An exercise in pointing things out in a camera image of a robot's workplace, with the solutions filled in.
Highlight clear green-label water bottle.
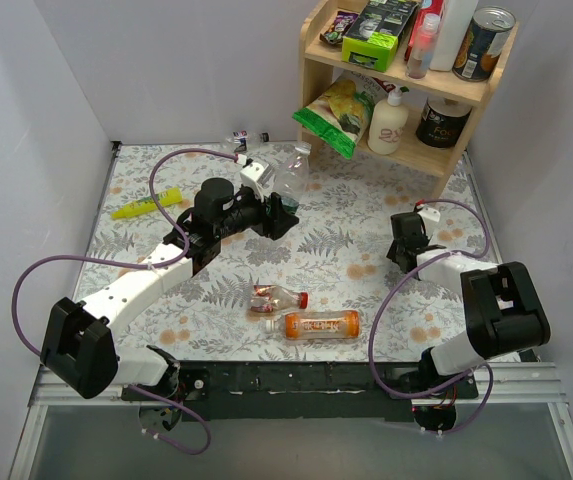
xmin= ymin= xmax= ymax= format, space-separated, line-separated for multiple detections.
xmin=272 ymin=142 xmax=312 ymax=214

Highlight small black-cap clear bottle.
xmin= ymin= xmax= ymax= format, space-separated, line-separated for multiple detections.
xmin=221 ymin=130 xmax=270 ymax=154

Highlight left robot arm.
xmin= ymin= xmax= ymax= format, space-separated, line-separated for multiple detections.
xmin=40 ymin=178 xmax=299 ymax=400

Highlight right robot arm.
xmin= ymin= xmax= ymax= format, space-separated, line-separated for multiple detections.
xmin=387 ymin=207 xmax=551 ymax=398

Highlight red-cap clear bottle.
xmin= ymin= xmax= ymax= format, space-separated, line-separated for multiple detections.
xmin=249 ymin=285 xmax=309 ymax=314

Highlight orange drink bottle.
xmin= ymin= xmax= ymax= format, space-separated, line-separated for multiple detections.
xmin=264 ymin=310 xmax=361 ymax=341

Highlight white pump lotion bottle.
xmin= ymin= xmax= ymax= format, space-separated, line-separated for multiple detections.
xmin=367 ymin=86 xmax=409 ymax=155

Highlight pink spray bottle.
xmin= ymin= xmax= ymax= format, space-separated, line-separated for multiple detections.
xmin=406 ymin=13 xmax=441 ymax=79

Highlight white tall bottle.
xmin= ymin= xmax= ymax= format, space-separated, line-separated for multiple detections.
xmin=429 ymin=0 xmax=478 ymax=71

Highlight floral table mat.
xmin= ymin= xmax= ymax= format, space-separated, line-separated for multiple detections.
xmin=58 ymin=141 xmax=498 ymax=363

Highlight yellow green tube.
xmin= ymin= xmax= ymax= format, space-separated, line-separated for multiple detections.
xmin=111 ymin=187 xmax=183 ymax=220

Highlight green chips bag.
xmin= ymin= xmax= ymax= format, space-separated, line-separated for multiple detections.
xmin=293 ymin=81 xmax=376 ymax=159

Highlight black canister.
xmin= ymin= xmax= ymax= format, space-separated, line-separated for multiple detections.
xmin=415 ymin=96 xmax=472 ymax=149

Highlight cassava chips bag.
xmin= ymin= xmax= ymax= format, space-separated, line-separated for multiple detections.
xmin=335 ymin=70 xmax=396 ymax=103

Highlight wooden shelf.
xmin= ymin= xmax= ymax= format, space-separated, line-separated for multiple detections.
xmin=295 ymin=0 xmax=520 ymax=197

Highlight green black box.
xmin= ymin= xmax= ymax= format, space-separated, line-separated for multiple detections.
xmin=342 ymin=0 xmax=419 ymax=72

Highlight dark snack packet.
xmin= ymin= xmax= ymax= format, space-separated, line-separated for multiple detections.
xmin=319 ymin=10 xmax=359 ymax=47

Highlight tin food can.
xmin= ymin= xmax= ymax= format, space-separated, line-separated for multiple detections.
xmin=452 ymin=6 xmax=516 ymax=82

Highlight red white carton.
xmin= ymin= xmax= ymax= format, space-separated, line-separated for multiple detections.
xmin=404 ymin=0 xmax=444 ymax=61

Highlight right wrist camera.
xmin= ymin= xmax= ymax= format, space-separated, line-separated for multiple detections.
xmin=414 ymin=202 xmax=441 ymax=224

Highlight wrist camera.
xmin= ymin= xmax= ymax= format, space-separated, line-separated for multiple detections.
xmin=414 ymin=202 xmax=441 ymax=224
xmin=237 ymin=155 xmax=275 ymax=202

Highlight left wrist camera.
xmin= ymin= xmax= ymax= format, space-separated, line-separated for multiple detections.
xmin=237 ymin=155 xmax=275 ymax=202

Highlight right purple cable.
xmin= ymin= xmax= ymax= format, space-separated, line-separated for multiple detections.
xmin=367 ymin=199 xmax=495 ymax=435

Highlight purple cable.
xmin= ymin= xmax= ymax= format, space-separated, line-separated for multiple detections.
xmin=367 ymin=199 xmax=495 ymax=435
xmin=11 ymin=147 xmax=247 ymax=456

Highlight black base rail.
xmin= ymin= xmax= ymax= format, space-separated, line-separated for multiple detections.
xmin=120 ymin=360 xmax=460 ymax=424

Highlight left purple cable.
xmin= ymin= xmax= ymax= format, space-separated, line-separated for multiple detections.
xmin=11 ymin=147 xmax=247 ymax=456

